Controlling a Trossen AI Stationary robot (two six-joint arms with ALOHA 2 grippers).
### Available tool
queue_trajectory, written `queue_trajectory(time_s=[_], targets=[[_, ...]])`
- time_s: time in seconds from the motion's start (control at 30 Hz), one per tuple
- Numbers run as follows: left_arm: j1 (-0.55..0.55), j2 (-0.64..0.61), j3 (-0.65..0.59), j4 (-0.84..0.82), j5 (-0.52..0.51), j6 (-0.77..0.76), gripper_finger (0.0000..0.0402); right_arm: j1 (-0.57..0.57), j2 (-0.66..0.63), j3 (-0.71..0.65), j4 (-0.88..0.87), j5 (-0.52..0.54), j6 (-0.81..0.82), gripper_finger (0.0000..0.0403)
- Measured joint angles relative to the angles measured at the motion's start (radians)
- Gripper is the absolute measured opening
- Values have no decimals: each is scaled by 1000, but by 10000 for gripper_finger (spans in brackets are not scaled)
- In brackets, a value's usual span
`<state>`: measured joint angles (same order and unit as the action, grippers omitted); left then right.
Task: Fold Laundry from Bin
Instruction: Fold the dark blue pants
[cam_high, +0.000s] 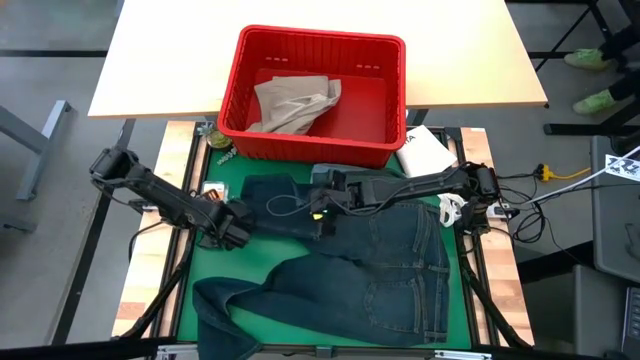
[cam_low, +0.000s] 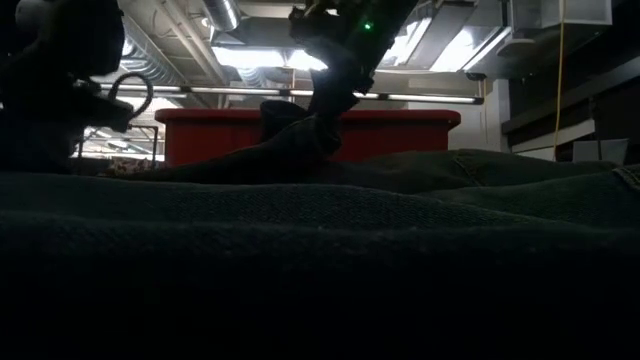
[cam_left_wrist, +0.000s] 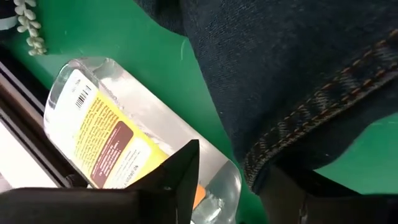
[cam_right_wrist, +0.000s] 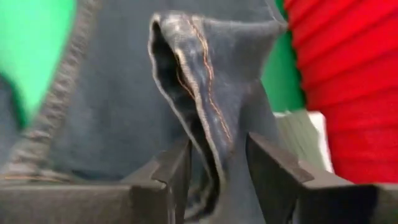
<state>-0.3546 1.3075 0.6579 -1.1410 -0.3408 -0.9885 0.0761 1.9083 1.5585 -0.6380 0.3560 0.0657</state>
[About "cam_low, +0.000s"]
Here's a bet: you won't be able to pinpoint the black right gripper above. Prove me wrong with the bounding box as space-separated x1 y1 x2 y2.
288 4 377 122

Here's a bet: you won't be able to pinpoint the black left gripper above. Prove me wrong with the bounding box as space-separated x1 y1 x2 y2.
0 74 136 174

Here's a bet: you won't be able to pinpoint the dark blue denim jeans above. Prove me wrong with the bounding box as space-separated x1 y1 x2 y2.
0 99 640 360

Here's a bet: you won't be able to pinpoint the red plastic laundry bin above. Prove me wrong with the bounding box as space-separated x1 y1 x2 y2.
154 108 462 169

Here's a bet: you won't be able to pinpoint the small pineapple plant ornament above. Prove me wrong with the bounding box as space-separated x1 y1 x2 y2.
107 157 152 176

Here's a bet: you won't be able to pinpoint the long light tube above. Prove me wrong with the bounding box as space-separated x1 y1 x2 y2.
97 82 485 106

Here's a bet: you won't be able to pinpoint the dark shelving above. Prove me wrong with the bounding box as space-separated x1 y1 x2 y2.
499 29 640 166

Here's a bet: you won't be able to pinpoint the grey storage box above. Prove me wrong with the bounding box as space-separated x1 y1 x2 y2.
572 138 630 164

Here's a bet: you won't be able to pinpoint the black background frame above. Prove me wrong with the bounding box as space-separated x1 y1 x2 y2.
77 124 160 164

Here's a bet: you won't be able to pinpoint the black camera cable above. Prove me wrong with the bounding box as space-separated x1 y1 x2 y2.
107 72 154 121

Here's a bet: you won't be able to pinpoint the silver ventilation duct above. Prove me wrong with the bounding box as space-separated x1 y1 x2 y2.
119 19 187 87

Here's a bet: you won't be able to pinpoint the short round silver duct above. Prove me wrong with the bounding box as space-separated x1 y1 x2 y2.
202 0 242 32

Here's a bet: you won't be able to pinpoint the yellow hanging cable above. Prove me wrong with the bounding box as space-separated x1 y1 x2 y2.
551 0 567 162

